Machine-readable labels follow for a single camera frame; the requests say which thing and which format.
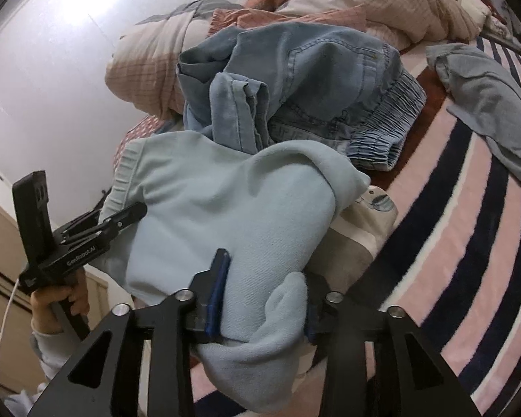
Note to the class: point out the light blue pants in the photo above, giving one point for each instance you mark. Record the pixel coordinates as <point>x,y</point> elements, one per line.
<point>225,200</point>

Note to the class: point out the striped blanket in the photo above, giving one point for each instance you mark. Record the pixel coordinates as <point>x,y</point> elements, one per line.
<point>460,269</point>

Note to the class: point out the white cushion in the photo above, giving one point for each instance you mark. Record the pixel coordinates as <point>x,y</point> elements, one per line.
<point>471,2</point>

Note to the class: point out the red floral cloth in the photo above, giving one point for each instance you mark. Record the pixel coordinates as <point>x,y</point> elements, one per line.
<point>143,128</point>

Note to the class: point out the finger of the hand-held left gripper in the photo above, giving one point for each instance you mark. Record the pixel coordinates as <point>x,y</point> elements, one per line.
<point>82,221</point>
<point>125,217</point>

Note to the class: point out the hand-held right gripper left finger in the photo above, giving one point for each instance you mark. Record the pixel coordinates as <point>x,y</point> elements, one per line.
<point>217,299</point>

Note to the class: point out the pink checked comforter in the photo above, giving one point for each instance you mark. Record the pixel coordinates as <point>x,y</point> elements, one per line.
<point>351,4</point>

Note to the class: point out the person's left forearm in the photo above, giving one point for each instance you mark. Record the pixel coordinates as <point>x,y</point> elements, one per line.
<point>51,352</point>

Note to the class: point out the blue denim jeans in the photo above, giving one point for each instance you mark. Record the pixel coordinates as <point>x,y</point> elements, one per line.
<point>312,78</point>

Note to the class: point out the beige printed pillow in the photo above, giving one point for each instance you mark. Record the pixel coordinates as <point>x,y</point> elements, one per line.
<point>364,226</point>

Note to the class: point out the person's left hand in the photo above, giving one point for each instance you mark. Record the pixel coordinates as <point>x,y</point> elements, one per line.
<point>47,308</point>

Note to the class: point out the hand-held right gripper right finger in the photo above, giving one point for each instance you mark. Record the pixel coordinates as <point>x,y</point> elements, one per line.
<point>311,325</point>

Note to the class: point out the grey garment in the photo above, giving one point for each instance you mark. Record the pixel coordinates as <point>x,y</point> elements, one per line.
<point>490,95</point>

